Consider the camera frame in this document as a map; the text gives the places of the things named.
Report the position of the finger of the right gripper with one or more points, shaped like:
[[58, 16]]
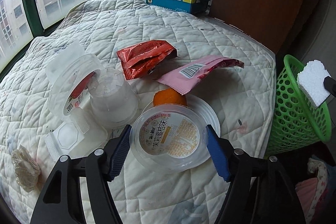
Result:
[[330, 85]]

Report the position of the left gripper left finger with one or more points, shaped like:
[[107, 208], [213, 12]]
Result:
[[60, 199]]

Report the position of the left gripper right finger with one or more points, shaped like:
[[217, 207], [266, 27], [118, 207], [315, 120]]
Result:
[[258, 191]]

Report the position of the white foam block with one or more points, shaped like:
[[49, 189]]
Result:
[[310, 81]]

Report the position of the round labelled plastic cup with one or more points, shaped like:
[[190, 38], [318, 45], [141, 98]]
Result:
[[169, 139]]

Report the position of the clear plastic cup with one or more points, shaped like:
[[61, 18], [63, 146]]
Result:
[[113, 102]]

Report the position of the clear round plastic container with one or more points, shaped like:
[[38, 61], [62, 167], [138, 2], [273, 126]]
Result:
[[68, 74]]

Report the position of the green mesh trash basket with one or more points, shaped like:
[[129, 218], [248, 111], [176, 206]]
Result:
[[296, 123]]

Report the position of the crumpled white paper ball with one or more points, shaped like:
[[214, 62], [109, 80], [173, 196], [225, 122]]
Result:
[[26, 169]]

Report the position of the floral cloth on floor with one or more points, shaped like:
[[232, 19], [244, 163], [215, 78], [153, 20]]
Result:
[[311, 190]]

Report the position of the clear square plastic lid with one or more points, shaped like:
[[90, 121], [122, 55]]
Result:
[[77, 136]]

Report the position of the white quilted mat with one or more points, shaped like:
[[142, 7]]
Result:
[[243, 100]]

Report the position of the pink snack wrapper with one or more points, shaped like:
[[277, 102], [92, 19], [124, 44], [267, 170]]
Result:
[[185, 78]]

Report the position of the red foil snack wrapper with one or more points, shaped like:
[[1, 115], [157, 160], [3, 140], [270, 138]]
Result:
[[141, 59]]

